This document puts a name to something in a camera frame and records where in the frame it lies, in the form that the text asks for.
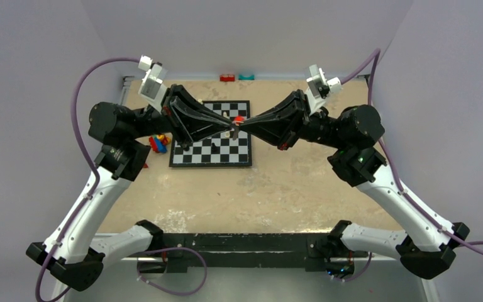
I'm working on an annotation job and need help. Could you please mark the purple cable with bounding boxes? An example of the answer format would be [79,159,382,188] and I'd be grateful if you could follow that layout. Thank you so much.
[35,57,142,302]
[339,48,483,262]

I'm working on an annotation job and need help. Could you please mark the teal block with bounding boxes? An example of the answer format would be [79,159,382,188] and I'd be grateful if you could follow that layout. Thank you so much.
[238,72,255,81]

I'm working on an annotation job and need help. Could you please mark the black table front rail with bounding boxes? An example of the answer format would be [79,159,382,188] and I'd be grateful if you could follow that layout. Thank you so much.
[123,232,369,274]

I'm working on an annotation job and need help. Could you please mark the silver key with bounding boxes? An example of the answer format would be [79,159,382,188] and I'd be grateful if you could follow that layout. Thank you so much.
[231,125,240,140]

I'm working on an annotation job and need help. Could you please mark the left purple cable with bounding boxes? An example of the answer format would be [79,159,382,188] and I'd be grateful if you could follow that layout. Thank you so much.
[35,57,142,302]

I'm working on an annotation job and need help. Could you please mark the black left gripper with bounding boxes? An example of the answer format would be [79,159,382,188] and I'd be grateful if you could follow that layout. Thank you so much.
[125,83,231,147]

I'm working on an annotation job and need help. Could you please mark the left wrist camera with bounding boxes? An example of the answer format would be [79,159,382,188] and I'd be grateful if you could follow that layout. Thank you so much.
[138,55,167,112]

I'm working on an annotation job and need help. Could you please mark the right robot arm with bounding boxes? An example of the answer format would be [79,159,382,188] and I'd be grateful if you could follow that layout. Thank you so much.
[240,91,469,279]

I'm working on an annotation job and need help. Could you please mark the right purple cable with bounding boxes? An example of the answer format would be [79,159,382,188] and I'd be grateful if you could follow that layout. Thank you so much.
[339,48,483,262]

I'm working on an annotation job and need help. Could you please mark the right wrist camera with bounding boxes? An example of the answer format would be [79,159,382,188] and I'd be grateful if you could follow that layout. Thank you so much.
[305,64,342,115]

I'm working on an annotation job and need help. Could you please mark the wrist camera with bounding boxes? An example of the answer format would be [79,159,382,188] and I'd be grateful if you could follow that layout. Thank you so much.
[305,64,342,115]
[138,55,167,112]

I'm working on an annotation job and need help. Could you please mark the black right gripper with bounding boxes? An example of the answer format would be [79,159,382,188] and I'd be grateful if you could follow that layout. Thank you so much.
[239,89,347,152]

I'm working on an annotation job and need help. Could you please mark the colourful toy block pile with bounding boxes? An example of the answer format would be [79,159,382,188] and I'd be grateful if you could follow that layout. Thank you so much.
[148,135,172,154]

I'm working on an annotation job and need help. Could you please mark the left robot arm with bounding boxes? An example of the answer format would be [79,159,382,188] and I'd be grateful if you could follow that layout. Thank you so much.
[26,85,231,291]

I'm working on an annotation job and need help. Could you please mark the red block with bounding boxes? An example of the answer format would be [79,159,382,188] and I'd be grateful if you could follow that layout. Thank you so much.
[219,74,236,82]

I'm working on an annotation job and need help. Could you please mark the black white chessboard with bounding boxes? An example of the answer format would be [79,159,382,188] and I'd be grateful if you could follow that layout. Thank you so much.
[169,100,253,168]

